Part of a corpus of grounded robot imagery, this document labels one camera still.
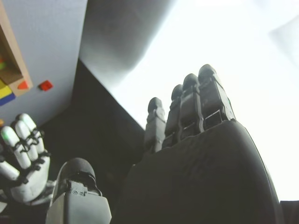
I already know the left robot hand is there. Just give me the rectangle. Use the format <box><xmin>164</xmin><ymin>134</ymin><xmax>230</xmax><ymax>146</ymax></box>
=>
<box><xmin>45</xmin><ymin>63</ymin><xmax>285</xmax><ymax>224</ymax></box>

